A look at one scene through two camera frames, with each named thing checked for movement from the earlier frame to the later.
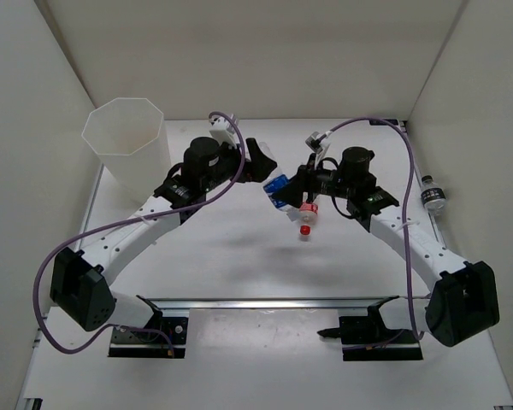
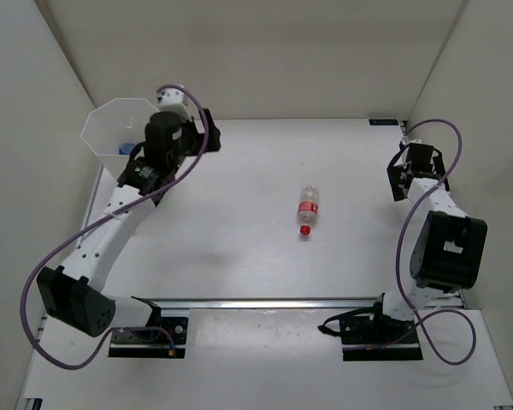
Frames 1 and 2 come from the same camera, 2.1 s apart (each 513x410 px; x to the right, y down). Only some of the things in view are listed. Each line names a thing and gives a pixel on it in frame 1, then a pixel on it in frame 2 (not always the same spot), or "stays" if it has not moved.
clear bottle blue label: (272, 185) to (126, 148)
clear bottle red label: (308, 213) stays
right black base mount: (367, 337) stays
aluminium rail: (270, 303) stays
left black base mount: (162, 337) stays
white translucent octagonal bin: (130, 137) stays
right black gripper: (307, 180) to (397, 173)
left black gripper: (258, 166) to (186, 124)
